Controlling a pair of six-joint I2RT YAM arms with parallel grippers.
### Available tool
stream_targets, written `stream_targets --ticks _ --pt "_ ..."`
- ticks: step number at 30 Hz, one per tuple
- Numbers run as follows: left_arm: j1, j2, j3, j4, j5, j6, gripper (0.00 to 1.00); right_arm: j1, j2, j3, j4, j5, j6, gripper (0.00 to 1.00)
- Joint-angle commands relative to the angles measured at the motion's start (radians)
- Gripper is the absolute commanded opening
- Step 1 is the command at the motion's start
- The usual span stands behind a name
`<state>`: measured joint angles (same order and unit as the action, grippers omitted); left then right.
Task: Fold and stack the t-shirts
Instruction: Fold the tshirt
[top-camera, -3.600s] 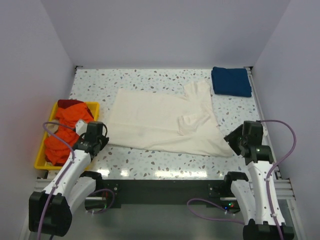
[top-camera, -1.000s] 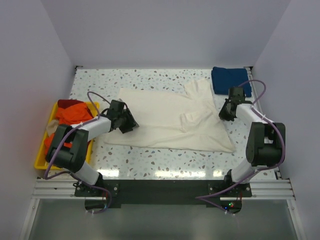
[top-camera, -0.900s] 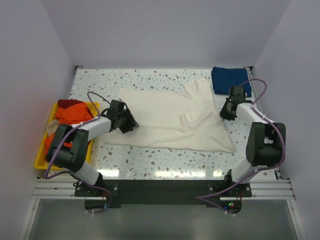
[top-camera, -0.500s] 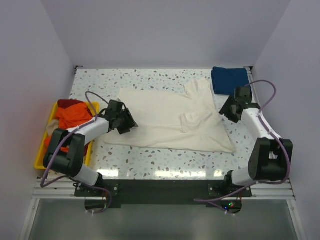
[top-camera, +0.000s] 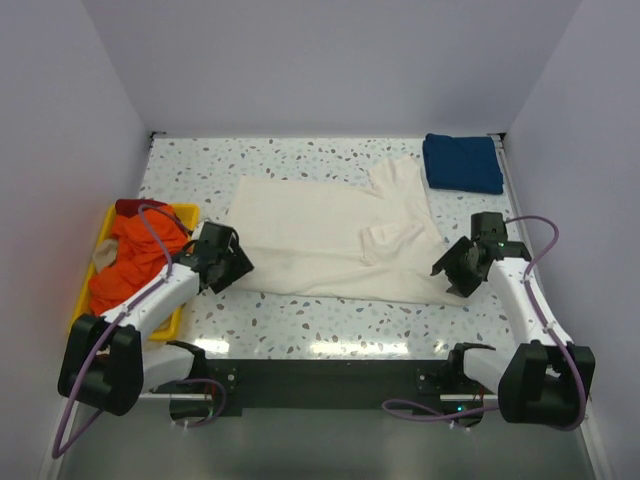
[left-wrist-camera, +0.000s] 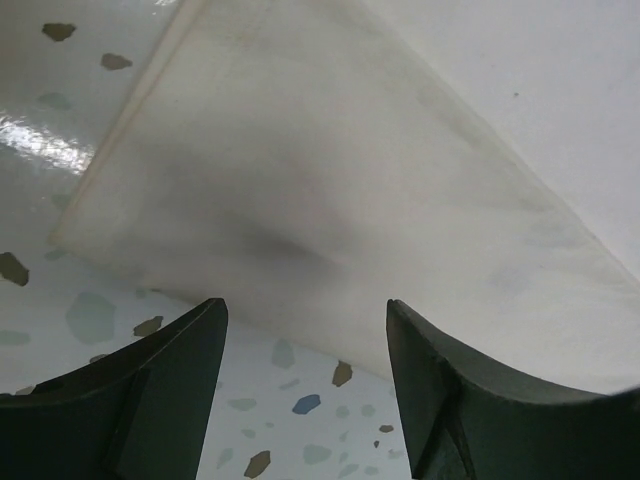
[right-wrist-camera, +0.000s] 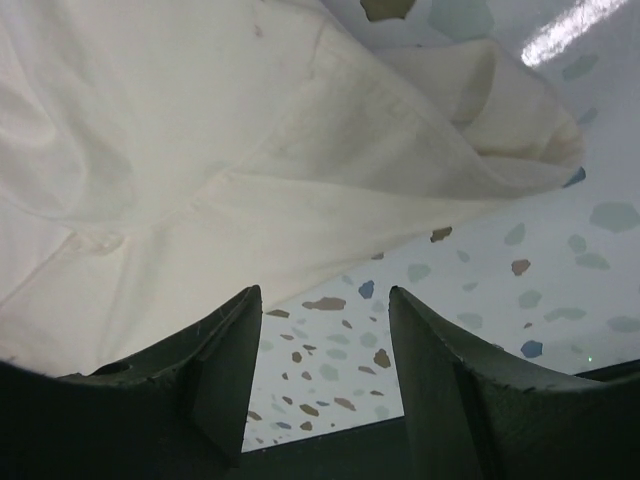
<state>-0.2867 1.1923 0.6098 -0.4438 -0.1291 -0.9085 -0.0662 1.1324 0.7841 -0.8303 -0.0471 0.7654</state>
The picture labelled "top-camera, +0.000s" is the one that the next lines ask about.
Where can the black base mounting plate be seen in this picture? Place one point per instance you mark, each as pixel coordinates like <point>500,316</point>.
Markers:
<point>419,387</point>

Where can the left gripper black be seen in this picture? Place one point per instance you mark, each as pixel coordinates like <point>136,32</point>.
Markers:
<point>239,266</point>

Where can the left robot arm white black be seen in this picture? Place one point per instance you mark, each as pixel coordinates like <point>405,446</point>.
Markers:
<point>130,340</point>

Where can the yellow plastic bin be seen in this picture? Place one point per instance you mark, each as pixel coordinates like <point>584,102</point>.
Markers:
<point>188,214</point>

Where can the folded blue t shirt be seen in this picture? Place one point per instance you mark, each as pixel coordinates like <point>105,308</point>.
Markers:
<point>468,164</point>

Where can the aluminium frame rail front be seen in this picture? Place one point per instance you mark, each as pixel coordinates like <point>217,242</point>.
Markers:
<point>535,373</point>

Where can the dark red t shirt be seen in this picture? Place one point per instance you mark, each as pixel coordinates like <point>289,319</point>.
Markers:
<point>130,207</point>

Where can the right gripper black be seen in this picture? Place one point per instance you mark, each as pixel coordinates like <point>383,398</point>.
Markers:
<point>460,285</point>

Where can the orange t shirt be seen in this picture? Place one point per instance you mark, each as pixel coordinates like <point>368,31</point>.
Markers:
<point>144,242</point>

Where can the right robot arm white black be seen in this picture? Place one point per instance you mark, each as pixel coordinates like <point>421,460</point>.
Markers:
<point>547,379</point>

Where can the cream white t shirt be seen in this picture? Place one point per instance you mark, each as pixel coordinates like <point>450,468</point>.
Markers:
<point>323,239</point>

